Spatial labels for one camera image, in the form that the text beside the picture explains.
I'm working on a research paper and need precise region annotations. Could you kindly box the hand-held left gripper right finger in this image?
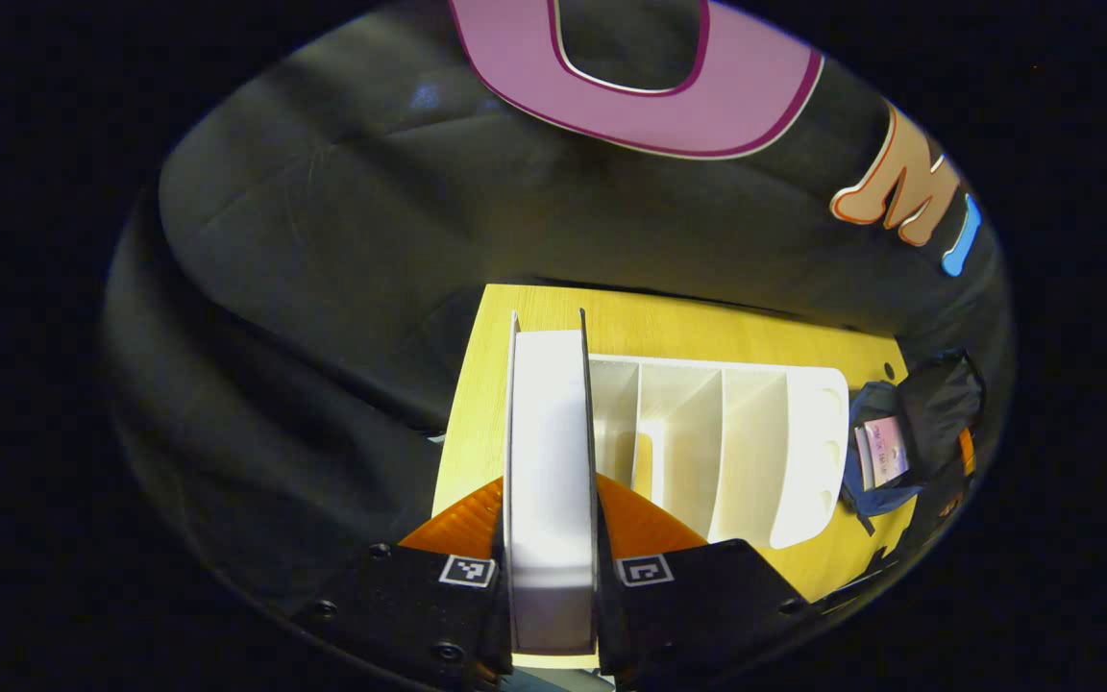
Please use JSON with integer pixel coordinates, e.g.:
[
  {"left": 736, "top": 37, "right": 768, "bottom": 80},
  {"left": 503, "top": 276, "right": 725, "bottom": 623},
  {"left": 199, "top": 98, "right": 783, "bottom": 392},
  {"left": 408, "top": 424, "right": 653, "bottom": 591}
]
[{"left": 595, "top": 471, "right": 809, "bottom": 688}]

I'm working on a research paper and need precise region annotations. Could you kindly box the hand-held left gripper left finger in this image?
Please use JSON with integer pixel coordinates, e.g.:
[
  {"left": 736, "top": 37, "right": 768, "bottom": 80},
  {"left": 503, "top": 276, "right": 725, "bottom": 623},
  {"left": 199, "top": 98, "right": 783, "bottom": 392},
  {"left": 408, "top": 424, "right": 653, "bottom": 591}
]
[{"left": 299, "top": 476, "right": 514, "bottom": 688}]

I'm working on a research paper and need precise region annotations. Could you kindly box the blue schoolbag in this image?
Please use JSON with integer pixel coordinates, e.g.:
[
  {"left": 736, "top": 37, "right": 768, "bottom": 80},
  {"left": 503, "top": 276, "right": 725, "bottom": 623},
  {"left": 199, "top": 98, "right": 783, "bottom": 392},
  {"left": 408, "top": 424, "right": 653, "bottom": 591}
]
[{"left": 840, "top": 348, "right": 987, "bottom": 534}]

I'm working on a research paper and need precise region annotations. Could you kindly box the pink book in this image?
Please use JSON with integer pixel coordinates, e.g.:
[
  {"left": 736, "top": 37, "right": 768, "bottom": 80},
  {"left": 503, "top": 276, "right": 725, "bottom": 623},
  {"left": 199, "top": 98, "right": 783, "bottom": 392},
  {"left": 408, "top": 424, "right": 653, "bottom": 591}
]
[{"left": 854, "top": 416, "right": 910, "bottom": 489}]

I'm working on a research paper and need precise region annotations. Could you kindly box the white bookshelf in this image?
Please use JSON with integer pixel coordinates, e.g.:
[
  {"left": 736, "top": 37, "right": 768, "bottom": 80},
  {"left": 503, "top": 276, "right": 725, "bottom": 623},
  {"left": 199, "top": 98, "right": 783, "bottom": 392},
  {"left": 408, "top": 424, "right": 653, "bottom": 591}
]
[{"left": 588, "top": 354, "right": 850, "bottom": 551}]

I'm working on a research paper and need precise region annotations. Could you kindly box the dark grey book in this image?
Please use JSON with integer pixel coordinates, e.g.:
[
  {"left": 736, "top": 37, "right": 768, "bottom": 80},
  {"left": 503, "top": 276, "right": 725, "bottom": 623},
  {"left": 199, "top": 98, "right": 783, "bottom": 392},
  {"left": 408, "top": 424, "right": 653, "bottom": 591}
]
[{"left": 503, "top": 308, "right": 603, "bottom": 656}]

